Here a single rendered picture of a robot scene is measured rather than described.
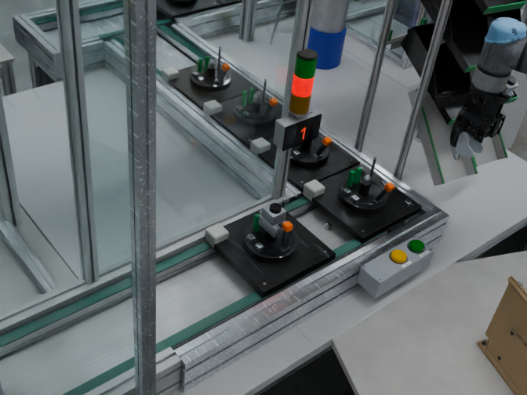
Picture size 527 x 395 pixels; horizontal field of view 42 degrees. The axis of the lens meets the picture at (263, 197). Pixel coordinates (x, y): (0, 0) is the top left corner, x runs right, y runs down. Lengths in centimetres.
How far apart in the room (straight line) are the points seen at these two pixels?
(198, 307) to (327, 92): 121
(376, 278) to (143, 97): 96
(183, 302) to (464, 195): 102
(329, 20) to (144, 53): 181
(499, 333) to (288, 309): 50
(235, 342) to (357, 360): 31
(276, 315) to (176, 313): 23
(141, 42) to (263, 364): 94
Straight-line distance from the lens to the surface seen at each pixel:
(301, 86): 167
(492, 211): 224
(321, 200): 192
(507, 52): 156
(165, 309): 166
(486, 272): 202
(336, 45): 274
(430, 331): 181
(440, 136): 208
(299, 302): 166
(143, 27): 90
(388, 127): 249
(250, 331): 159
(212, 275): 174
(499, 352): 176
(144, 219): 108
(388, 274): 176
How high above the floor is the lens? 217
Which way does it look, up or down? 39 degrees down
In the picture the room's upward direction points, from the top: 7 degrees clockwise
